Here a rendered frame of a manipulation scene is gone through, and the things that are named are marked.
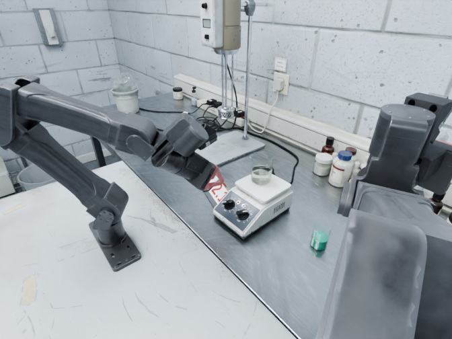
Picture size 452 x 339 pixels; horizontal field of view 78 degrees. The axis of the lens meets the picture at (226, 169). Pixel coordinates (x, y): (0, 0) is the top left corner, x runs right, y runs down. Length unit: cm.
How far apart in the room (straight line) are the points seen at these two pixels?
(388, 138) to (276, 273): 43
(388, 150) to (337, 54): 79
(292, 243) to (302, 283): 12
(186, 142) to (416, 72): 72
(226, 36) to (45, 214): 78
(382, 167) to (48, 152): 59
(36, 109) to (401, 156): 58
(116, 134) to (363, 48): 82
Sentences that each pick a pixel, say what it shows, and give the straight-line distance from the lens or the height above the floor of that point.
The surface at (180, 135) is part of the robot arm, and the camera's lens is 56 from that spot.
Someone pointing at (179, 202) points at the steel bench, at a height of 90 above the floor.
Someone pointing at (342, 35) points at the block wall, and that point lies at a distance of 112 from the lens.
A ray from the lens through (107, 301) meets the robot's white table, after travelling 69.
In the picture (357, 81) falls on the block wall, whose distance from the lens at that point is 109.
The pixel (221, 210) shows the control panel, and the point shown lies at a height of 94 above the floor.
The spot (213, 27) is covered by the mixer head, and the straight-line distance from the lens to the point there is 98.
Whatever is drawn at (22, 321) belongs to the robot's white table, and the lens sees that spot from 73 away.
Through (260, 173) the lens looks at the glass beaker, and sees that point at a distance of 76.
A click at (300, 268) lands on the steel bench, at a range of 71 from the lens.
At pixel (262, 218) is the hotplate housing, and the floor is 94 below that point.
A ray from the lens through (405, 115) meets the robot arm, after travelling 38.
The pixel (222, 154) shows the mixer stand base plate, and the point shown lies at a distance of 111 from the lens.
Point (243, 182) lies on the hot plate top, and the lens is 80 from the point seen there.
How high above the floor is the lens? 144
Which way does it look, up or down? 32 degrees down
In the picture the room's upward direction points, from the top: straight up
